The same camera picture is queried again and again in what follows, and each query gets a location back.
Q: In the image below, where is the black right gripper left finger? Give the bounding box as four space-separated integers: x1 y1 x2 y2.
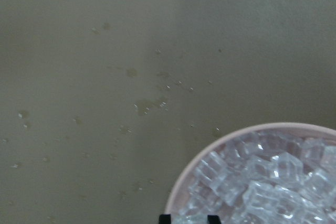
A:
158 214 171 224

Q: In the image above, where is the pile of clear ice cubes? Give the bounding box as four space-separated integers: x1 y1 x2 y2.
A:
173 129 336 224

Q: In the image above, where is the pink plastic bowl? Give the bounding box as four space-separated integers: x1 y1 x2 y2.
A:
164 122 336 224

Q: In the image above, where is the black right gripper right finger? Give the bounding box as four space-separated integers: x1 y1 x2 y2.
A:
207 215 221 224

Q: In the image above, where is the brown table mat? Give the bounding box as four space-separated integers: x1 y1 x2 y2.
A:
1 0 335 223

